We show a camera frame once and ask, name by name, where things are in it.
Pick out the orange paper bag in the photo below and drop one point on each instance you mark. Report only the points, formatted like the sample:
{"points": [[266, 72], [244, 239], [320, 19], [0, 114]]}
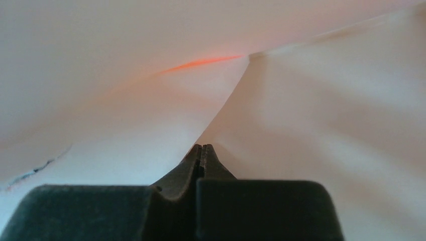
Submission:
{"points": [[117, 92]]}

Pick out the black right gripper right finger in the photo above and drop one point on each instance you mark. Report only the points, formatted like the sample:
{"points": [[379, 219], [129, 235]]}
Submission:
{"points": [[227, 208]]}

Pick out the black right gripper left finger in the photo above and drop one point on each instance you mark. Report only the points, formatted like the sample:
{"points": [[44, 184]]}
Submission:
{"points": [[161, 211]]}

